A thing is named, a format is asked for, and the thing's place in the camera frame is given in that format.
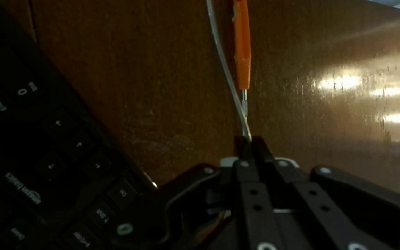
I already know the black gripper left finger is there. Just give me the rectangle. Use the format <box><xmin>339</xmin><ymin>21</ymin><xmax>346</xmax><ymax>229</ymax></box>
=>
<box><xmin>112</xmin><ymin>136</ymin><xmax>275</xmax><ymax>250</ymax></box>

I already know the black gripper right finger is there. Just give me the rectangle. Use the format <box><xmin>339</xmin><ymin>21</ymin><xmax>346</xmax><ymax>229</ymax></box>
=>
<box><xmin>253</xmin><ymin>137</ymin><xmax>400</xmax><ymax>250</ymax></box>

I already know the silver metal spoon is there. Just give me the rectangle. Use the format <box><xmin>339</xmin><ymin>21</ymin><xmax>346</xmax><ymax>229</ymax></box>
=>
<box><xmin>205</xmin><ymin>0</ymin><xmax>253</xmax><ymax>141</ymax></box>

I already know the black computer keyboard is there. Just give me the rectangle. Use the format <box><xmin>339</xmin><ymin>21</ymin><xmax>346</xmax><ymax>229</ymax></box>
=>
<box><xmin>0</xmin><ymin>0</ymin><xmax>160</xmax><ymax>250</ymax></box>

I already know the orange handled spatula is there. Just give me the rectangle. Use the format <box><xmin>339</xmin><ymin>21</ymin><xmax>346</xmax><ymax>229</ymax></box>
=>
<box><xmin>231</xmin><ymin>0</ymin><xmax>253</xmax><ymax>137</ymax></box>

